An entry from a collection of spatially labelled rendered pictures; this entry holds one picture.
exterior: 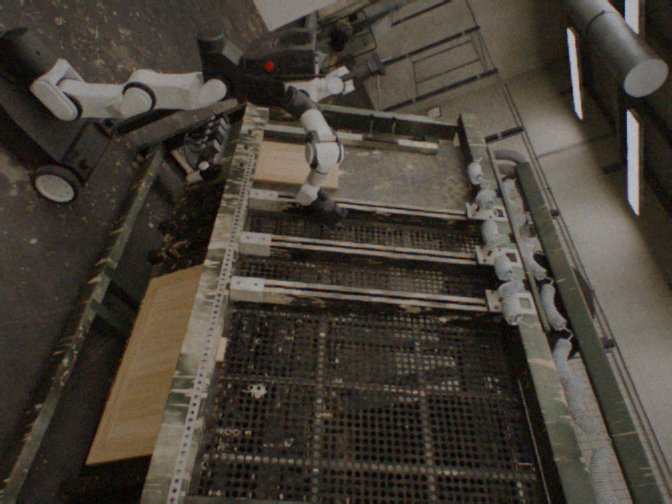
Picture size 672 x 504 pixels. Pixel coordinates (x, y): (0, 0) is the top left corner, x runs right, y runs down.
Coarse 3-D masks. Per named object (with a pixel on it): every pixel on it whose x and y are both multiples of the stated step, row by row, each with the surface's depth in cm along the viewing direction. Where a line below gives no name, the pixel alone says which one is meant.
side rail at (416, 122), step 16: (272, 112) 281; (336, 112) 280; (352, 112) 280; (368, 112) 282; (384, 112) 284; (352, 128) 287; (368, 128) 287; (384, 128) 287; (400, 128) 286; (416, 128) 286; (432, 128) 286; (448, 128) 286
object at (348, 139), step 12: (264, 132) 262; (276, 132) 262; (288, 132) 262; (300, 132) 263; (336, 132) 267; (348, 144) 267; (360, 144) 267; (372, 144) 267; (384, 144) 266; (396, 144) 266; (408, 144) 267
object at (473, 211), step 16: (256, 192) 222; (272, 192) 223; (496, 192) 216; (256, 208) 224; (272, 208) 224; (288, 208) 223; (304, 208) 223; (352, 208) 223; (368, 208) 224; (384, 208) 225; (400, 208) 227; (416, 208) 227; (432, 208) 229; (480, 208) 227; (496, 208) 229; (416, 224) 229; (432, 224) 229; (448, 224) 229; (464, 224) 229; (480, 224) 228
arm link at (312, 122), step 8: (312, 112) 188; (304, 120) 187; (312, 120) 184; (320, 120) 184; (304, 128) 188; (312, 128) 182; (320, 128) 180; (328, 128) 182; (312, 136) 178; (320, 136) 179; (328, 136) 180; (336, 136) 181; (312, 144) 177; (312, 152) 177; (312, 160) 178
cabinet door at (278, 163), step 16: (272, 144) 256; (288, 144) 258; (272, 160) 248; (288, 160) 249; (304, 160) 251; (256, 176) 237; (272, 176) 239; (288, 176) 240; (304, 176) 242; (336, 176) 245
